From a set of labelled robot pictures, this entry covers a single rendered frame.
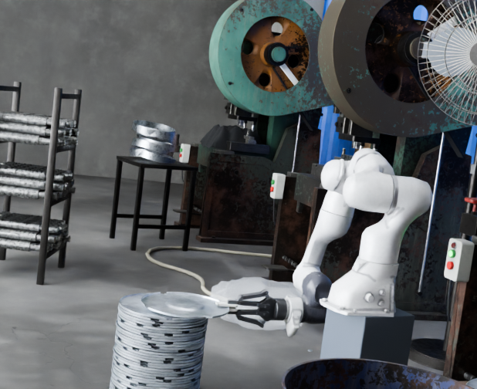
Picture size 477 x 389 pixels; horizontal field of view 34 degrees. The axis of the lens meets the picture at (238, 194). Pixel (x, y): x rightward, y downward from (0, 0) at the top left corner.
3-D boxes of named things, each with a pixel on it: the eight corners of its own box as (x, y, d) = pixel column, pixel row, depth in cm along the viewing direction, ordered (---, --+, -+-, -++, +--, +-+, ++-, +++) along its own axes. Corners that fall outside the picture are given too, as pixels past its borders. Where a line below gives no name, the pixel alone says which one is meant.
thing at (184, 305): (168, 321, 238) (169, 319, 237) (125, 295, 261) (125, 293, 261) (246, 316, 254) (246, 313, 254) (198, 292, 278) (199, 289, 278)
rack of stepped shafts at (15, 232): (51, 286, 381) (70, 89, 370) (-43, 274, 382) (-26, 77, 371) (72, 268, 424) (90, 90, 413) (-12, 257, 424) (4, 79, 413)
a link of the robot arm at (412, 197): (427, 268, 223) (441, 181, 220) (364, 262, 221) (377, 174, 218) (414, 259, 234) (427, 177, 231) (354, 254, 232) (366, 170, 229)
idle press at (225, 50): (194, 248, 521) (226, -20, 501) (155, 221, 612) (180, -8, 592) (392, 258, 578) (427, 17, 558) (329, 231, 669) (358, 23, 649)
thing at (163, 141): (130, 251, 487) (144, 123, 478) (105, 235, 526) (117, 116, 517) (188, 251, 508) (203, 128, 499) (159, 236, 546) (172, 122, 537)
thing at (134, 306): (214, 323, 245) (214, 320, 244) (120, 316, 239) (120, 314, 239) (201, 298, 273) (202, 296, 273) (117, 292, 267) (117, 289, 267)
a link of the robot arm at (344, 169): (394, 158, 242) (380, 140, 258) (343, 144, 239) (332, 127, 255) (373, 214, 248) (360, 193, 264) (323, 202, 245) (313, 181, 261)
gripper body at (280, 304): (279, 318, 271) (253, 317, 269) (282, 294, 270) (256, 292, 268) (285, 325, 264) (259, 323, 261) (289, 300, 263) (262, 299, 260)
